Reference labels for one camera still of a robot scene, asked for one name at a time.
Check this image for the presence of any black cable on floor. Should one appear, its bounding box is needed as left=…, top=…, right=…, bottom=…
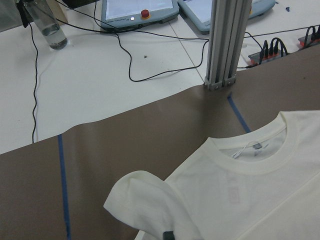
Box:
left=26, top=19, right=41, bottom=144

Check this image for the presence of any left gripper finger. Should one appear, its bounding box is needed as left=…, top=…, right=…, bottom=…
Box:
left=162, top=231, right=175, bottom=240

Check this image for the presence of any grey power strip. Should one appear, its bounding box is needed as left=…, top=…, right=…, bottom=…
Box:
left=246, top=37, right=290, bottom=68
left=298, top=25, right=320, bottom=49

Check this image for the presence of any aluminium frame post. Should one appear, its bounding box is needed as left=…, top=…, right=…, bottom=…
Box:
left=204, top=16, right=249, bottom=91

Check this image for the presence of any teach pendant with red button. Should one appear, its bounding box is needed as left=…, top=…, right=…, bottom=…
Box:
left=101, top=0, right=179, bottom=32

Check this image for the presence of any long black looping cable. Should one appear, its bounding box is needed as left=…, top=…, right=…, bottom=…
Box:
left=53, top=0, right=210, bottom=83

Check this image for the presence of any clear water bottle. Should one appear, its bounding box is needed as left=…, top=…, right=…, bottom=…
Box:
left=22, top=0, right=68, bottom=50

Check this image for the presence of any cream long-sleeve cat shirt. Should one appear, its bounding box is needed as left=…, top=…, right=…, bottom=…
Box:
left=104, top=110, right=320, bottom=240

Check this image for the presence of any brown table mat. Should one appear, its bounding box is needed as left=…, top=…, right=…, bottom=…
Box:
left=0, top=45, right=320, bottom=240

